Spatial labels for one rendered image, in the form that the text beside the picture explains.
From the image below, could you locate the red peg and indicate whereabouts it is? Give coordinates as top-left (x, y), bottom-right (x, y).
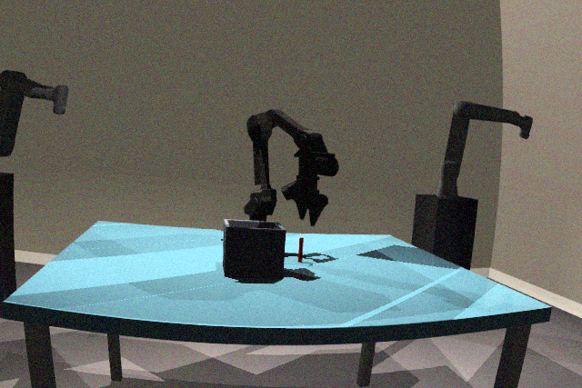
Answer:
top-left (298, 237), bottom-right (304, 263)

